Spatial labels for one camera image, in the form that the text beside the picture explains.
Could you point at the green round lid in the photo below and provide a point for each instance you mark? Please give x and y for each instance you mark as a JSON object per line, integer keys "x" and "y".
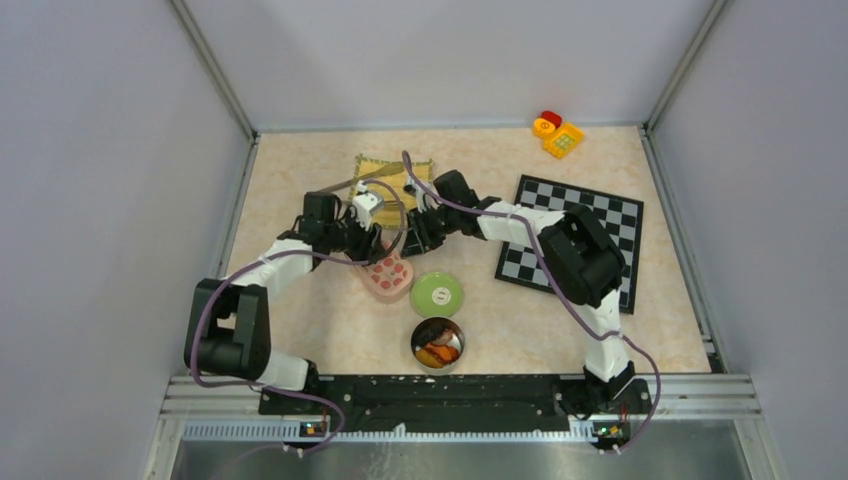
{"x": 436, "y": 294}

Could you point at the orange round toy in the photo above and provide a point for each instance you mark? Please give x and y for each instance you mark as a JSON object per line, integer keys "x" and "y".
{"x": 542, "y": 128}

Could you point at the dark seaweed roll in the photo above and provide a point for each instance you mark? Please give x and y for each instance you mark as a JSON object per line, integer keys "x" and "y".
{"x": 434, "y": 327}

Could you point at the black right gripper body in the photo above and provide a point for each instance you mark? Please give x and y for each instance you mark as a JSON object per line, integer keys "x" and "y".
{"x": 434, "y": 226}

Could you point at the orange fried food piece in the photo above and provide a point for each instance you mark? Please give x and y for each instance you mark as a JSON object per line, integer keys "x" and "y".
{"x": 428, "y": 359}

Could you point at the yellow toy block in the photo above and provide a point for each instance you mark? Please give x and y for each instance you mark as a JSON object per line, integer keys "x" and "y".
{"x": 562, "y": 140}

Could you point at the orange chicken drumstick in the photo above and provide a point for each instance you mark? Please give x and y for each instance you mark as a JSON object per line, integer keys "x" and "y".
{"x": 447, "y": 353}

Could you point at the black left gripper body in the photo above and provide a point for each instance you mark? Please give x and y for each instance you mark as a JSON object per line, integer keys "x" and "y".
{"x": 351, "y": 237}

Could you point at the aluminium frame rail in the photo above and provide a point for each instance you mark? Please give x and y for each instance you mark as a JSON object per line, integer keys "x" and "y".
{"x": 679, "y": 426}

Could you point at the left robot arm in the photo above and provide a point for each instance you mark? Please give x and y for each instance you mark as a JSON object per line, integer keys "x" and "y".
{"x": 229, "y": 325}

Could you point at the brown meat piece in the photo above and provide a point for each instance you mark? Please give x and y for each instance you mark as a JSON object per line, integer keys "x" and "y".
{"x": 444, "y": 338}

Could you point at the red toy block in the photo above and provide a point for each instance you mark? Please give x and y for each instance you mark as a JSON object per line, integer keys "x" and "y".
{"x": 552, "y": 118}

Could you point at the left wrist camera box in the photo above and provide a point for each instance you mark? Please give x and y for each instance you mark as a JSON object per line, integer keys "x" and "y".
{"x": 367, "y": 204}

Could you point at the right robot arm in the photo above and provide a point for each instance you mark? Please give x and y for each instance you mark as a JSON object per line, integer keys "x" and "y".
{"x": 578, "y": 258}

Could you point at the pink lunch box lid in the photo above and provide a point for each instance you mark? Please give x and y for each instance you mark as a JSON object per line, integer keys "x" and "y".
{"x": 392, "y": 263}

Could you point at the round steel container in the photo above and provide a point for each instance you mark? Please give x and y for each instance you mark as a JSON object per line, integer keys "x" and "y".
{"x": 419, "y": 343}

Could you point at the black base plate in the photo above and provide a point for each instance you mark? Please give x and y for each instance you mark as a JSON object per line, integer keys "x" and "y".
{"x": 521, "y": 403}

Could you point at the pink lunch box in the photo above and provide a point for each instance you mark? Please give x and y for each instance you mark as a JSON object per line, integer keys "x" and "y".
{"x": 387, "y": 287}

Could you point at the bamboo mat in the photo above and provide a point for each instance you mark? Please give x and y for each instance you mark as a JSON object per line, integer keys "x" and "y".
{"x": 389, "y": 217}

